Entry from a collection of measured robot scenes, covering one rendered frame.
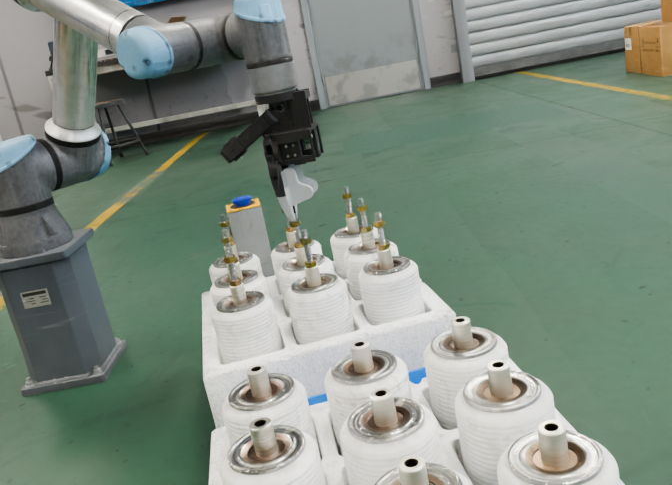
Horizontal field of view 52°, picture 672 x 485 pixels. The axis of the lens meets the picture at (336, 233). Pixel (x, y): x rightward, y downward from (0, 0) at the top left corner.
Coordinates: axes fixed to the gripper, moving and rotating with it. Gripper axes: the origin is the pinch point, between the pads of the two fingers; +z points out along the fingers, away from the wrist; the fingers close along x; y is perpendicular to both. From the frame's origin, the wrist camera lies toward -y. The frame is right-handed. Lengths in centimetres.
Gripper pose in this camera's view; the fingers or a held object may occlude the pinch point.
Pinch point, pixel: (288, 212)
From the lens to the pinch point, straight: 117.8
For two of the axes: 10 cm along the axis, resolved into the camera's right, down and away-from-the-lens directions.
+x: 1.6, -3.0, 9.4
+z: 1.9, 9.4, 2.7
